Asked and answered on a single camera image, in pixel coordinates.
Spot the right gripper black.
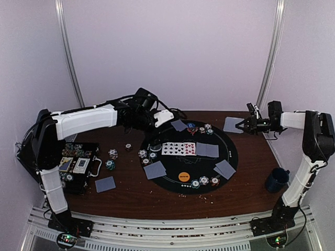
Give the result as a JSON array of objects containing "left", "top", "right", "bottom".
[{"left": 236, "top": 115, "right": 281, "bottom": 135}]

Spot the blue backed card deck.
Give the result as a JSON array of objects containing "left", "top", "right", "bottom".
[{"left": 223, "top": 117, "right": 244, "bottom": 134}]

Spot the black orange 100 chip stack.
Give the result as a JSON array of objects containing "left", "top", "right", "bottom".
[{"left": 125, "top": 143, "right": 133, "bottom": 152}]

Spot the green blue chip top mat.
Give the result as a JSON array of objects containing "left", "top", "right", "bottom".
[{"left": 206, "top": 129, "right": 214, "bottom": 135}]

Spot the face down board card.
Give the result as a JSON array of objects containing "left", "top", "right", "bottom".
[
  {"left": 196, "top": 142, "right": 207, "bottom": 156},
  {"left": 206, "top": 144, "right": 219, "bottom": 158}
]

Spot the blue white 10 chip stack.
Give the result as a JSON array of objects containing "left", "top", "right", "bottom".
[{"left": 108, "top": 149, "right": 118, "bottom": 159}]

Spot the clear dealer button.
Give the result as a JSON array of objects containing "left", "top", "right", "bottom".
[{"left": 150, "top": 144, "right": 162, "bottom": 152}]

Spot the face down cards mat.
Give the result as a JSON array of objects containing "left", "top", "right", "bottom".
[
  {"left": 171, "top": 120, "right": 187, "bottom": 132},
  {"left": 144, "top": 161, "right": 166, "bottom": 180},
  {"left": 214, "top": 160, "right": 236, "bottom": 180}
]

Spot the blue small blind button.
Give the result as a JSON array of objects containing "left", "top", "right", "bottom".
[{"left": 186, "top": 123, "right": 196, "bottom": 128}]

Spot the face down cards top mat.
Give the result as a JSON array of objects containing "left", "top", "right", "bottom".
[{"left": 171, "top": 120, "right": 187, "bottom": 132}]

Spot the green blue 50 chip stack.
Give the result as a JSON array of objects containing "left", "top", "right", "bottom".
[{"left": 105, "top": 159, "right": 116, "bottom": 170}]

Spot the face up clubs card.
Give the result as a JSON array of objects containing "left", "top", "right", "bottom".
[{"left": 162, "top": 142, "right": 174, "bottom": 155}]

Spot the face up hearts card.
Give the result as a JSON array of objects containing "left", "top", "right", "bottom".
[{"left": 184, "top": 142, "right": 196, "bottom": 156}]

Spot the face up spades card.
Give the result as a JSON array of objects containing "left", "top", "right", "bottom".
[{"left": 169, "top": 142, "right": 186, "bottom": 156}]

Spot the orange chip bottom mat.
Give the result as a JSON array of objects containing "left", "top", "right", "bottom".
[{"left": 210, "top": 177, "right": 220, "bottom": 186}]

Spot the blue white chip bottom mat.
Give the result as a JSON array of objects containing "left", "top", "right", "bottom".
[{"left": 199, "top": 176, "right": 209, "bottom": 186}]

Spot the green chip bottom mat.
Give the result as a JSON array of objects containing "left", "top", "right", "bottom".
[{"left": 191, "top": 180, "right": 200, "bottom": 189}]

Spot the orange big blind button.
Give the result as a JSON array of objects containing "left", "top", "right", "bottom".
[{"left": 178, "top": 172, "right": 190, "bottom": 182}]

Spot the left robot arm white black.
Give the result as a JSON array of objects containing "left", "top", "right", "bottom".
[{"left": 16, "top": 88, "right": 187, "bottom": 232}]

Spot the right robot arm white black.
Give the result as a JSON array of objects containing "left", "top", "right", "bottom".
[{"left": 235, "top": 109, "right": 334, "bottom": 231}]

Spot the round black poker mat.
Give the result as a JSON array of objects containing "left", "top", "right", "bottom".
[{"left": 140, "top": 120, "right": 238, "bottom": 195}]

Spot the black poker set case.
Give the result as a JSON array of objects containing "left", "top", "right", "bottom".
[{"left": 15, "top": 141, "right": 103, "bottom": 196}]

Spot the boxed card deck white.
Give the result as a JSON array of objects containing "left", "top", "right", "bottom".
[{"left": 72, "top": 158, "right": 90, "bottom": 174}]

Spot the dark blue mug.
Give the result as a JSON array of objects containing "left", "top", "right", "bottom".
[{"left": 265, "top": 167, "right": 290, "bottom": 193}]

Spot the boxed card deck gold blue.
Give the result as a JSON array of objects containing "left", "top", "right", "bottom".
[{"left": 59, "top": 157, "right": 73, "bottom": 172}]

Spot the green chip row in case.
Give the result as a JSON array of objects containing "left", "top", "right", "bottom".
[{"left": 60, "top": 172, "right": 74, "bottom": 182}]

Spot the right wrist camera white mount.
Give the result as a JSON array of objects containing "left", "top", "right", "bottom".
[{"left": 247, "top": 103, "right": 262, "bottom": 119}]

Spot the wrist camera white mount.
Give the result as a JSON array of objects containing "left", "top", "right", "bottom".
[
  {"left": 153, "top": 109, "right": 174, "bottom": 128},
  {"left": 247, "top": 103, "right": 262, "bottom": 119}
]

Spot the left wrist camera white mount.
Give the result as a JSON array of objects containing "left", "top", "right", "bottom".
[{"left": 153, "top": 109, "right": 174, "bottom": 128}]

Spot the right aluminium frame post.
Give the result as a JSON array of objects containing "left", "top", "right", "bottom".
[{"left": 256, "top": 0, "right": 286, "bottom": 109}]

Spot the aluminium frame post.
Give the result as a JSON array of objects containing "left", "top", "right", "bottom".
[
  {"left": 256, "top": 0, "right": 286, "bottom": 109},
  {"left": 54, "top": 0, "right": 85, "bottom": 108}
]

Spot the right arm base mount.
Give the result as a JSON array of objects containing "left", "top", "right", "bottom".
[{"left": 250, "top": 206, "right": 299, "bottom": 236}]

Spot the aluminium front rail frame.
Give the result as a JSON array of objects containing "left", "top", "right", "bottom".
[{"left": 21, "top": 207, "right": 322, "bottom": 250}]

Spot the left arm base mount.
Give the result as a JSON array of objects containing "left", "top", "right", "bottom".
[{"left": 48, "top": 209, "right": 94, "bottom": 237}]

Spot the left aluminium frame post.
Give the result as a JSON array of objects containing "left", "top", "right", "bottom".
[{"left": 54, "top": 0, "right": 85, "bottom": 108}]

